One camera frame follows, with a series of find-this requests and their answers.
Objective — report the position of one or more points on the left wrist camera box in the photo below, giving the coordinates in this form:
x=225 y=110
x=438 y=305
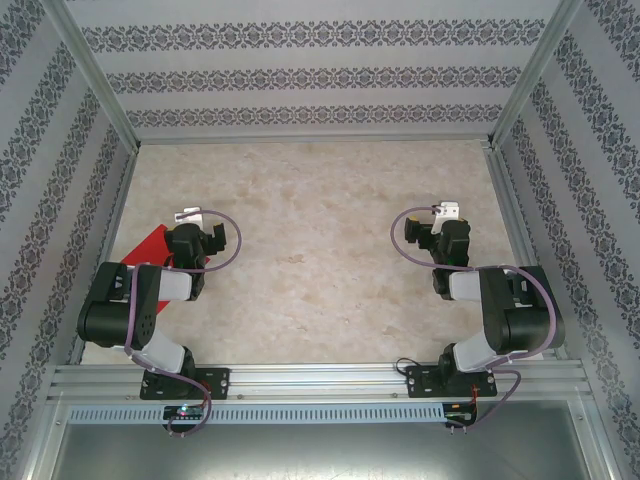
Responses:
x=189 y=215

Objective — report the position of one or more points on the aluminium table side rail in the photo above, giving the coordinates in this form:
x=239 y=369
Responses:
x=507 y=200
x=104 y=250

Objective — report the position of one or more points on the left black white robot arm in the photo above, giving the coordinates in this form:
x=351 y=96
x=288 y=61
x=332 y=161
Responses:
x=110 y=310

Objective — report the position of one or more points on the long aluminium mounting rail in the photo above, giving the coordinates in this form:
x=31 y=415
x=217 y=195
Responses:
x=320 y=380

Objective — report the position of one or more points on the aluminium frame cross beam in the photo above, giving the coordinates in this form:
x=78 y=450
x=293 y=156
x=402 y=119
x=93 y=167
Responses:
x=315 y=139

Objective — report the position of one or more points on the red paper sheet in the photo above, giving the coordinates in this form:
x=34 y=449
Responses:
x=147 y=247

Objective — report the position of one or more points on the small circuit board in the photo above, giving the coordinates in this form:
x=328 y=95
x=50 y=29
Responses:
x=185 y=411
x=457 y=415

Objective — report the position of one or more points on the aluminium frame post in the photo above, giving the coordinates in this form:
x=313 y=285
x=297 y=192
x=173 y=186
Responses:
x=92 y=70
x=533 y=70

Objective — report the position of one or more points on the grey metal sheet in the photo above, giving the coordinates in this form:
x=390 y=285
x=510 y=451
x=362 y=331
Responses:
x=320 y=455

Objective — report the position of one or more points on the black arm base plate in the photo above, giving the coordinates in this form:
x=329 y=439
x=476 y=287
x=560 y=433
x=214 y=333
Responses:
x=220 y=382
x=417 y=385

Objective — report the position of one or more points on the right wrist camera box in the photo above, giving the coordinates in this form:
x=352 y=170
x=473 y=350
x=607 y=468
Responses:
x=448 y=210

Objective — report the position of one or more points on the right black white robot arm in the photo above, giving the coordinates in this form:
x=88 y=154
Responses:
x=525 y=320

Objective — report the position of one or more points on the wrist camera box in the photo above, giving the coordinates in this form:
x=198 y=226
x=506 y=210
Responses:
x=448 y=210
x=189 y=215

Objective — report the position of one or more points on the aluminium frame bar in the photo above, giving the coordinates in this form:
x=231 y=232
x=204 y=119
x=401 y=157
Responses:
x=45 y=440
x=595 y=440

